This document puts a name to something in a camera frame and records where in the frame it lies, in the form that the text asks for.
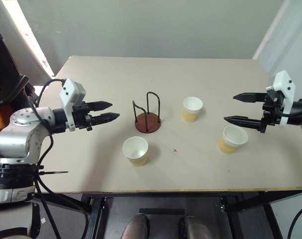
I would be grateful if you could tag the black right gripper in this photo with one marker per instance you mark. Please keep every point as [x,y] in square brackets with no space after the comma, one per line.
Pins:
[271,112]

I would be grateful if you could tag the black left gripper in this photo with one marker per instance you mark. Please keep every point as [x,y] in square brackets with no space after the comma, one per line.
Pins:
[80,117]

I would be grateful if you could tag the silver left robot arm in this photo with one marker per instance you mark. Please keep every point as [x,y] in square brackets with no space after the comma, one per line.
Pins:
[19,134]

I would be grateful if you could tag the yellow paper cup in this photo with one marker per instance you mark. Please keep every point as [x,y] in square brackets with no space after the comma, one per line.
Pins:
[230,140]
[137,152]
[192,109]

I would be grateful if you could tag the dark chair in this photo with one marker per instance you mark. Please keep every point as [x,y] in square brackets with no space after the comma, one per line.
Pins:
[4,69]

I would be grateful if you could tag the dark rounded left robot foot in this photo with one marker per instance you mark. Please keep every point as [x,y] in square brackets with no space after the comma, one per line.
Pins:
[137,227]

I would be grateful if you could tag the dark rounded robot foot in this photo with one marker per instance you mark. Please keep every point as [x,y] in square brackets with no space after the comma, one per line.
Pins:
[137,227]
[194,229]

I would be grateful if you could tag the dark rounded right robot foot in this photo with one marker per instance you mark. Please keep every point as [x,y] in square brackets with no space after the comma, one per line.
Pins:
[194,229]

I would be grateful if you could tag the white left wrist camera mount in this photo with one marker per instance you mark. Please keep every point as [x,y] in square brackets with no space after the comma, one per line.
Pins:
[70,94]

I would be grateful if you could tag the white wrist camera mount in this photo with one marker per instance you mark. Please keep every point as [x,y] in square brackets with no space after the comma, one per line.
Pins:
[70,94]
[285,94]

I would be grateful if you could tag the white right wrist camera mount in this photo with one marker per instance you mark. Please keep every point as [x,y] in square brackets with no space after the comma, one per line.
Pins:
[285,94]

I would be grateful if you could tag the black metal table frame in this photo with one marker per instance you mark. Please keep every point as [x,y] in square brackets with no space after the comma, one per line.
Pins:
[166,211]

